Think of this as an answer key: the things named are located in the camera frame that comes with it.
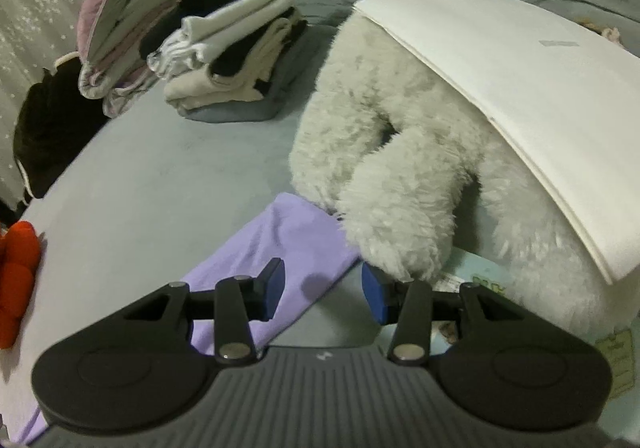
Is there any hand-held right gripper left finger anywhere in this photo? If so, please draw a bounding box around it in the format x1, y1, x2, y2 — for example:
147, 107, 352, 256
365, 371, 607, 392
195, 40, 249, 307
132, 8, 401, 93
122, 257, 286, 369

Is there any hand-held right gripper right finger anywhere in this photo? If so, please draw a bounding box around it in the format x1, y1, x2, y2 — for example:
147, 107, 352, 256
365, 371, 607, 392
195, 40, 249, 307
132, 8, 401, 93
361, 262, 526, 369

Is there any lavender knit garment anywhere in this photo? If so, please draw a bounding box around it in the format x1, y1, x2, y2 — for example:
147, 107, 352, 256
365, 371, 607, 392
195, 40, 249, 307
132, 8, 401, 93
0, 192, 362, 446

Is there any white fluffy plush toy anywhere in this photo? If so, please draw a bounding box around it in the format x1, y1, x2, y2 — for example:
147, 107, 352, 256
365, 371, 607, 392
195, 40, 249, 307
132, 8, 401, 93
289, 0, 640, 339

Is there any grey bed sheet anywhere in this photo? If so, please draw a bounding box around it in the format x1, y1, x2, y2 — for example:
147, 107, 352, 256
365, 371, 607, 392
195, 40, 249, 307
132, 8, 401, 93
0, 23, 640, 448

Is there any grey folded garment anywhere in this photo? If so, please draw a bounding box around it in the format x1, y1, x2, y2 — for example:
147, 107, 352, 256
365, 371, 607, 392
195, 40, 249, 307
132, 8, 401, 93
179, 23, 341, 124

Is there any orange pumpkin plush pillow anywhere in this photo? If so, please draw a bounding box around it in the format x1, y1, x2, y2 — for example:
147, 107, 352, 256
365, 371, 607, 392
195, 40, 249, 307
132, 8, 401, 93
0, 221, 42, 350

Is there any folded grey pink quilt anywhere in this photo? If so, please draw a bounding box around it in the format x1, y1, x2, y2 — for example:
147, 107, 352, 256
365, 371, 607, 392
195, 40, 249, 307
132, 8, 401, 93
77, 0, 211, 118

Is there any large white paper pad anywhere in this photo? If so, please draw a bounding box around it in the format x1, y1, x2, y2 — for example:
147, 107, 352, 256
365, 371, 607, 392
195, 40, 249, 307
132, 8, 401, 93
352, 0, 640, 286

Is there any dark brown plush toy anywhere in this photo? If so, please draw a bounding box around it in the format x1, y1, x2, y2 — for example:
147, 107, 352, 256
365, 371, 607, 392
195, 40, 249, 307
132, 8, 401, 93
12, 61, 108, 201

